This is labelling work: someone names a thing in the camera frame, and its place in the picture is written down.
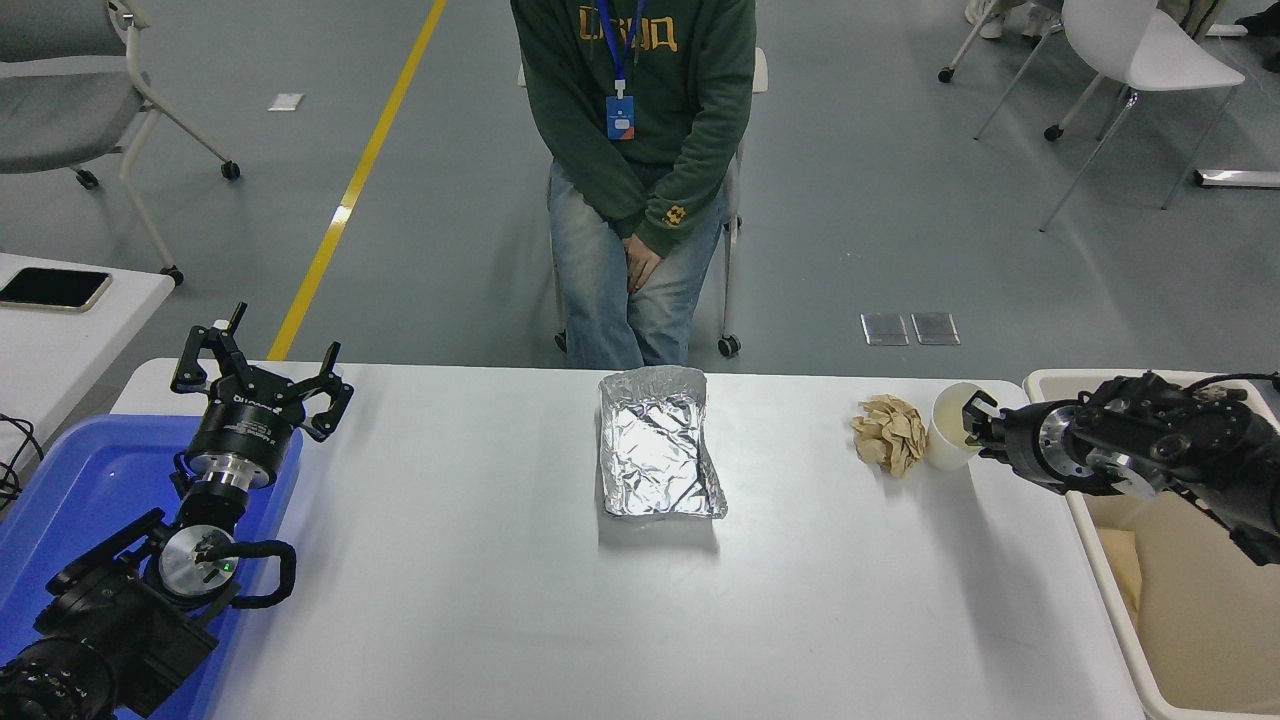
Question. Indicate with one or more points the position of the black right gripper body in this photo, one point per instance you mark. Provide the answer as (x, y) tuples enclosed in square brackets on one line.
[(1020, 445)]

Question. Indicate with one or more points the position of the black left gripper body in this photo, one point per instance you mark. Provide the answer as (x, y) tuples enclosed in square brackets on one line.
[(245, 430)]

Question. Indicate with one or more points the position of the pale paper cup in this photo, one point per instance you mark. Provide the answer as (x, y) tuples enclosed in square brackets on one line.
[(945, 435)]

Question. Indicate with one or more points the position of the tan paper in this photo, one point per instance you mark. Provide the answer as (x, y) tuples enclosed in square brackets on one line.
[(890, 435)]

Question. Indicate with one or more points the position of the silver foil tray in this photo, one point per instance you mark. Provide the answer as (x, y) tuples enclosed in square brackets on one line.
[(655, 450)]

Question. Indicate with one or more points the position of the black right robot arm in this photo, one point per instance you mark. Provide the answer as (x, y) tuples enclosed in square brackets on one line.
[(1180, 440)]

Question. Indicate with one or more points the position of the person's left hand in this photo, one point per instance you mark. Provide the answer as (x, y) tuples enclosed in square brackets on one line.
[(640, 265)]

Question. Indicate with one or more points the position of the silver floor plate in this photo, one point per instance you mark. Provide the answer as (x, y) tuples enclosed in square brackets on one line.
[(936, 329), (885, 329)]

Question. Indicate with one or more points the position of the white side table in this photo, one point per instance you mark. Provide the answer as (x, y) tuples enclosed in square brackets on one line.
[(60, 360)]

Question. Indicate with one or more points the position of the black smartphone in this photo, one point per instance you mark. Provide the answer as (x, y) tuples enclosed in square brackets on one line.
[(55, 288)]

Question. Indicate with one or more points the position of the blue plastic tray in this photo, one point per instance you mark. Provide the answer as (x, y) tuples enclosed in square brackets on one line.
[(90, 480)]

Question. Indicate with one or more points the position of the pale tan flat piece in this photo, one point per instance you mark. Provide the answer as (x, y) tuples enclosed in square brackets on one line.
[(1120, 575)]

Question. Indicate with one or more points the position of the white floor patch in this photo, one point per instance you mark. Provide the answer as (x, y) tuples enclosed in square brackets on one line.
[(286, 102)]

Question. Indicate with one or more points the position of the white metal-framed chair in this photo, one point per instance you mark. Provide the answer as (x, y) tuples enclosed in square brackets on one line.
[(729, 346)]

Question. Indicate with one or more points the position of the large pale plastic bin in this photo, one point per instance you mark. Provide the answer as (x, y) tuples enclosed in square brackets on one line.
[(1200, 640)]

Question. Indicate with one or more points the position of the grey office chair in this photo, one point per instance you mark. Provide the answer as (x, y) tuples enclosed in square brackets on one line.
[(50, 120)]

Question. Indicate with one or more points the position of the person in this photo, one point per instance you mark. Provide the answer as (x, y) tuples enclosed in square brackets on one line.
[(690, 120), (1033, 22), (1262, 22)]

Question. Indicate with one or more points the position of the white shell chair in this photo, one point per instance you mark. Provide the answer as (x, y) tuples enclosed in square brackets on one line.
[(1150, 50)]

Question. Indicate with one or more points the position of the wheeled chair frame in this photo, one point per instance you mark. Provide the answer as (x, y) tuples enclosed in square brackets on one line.
[(945, 75)]

